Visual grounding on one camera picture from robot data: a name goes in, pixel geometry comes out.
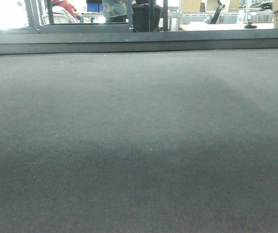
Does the dark grey conveyor belt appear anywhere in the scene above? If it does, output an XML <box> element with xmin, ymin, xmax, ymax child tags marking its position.
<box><xmin>0</xmin><ymin>49</ymin><xmax>278</xmax><ymax>233</ymax></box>

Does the conveyor far side frame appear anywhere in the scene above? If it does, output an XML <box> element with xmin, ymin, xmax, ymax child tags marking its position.
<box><xmin>0</xmin><ymin>29</ymin><xmax>278</xmax><ymax>55</ymax></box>

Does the person in red jacket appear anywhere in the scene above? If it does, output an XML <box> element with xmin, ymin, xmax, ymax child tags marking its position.
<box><xmin>51</xmin><ymin>0</ymin><xmax>81</xmax><ymax>23</ymax></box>

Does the person in green jacket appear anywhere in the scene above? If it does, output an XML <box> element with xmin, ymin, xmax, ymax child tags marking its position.
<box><xmin>102</xmin><ymin>0</ymin><xmax>127</xmax><ymax>23</ymax></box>

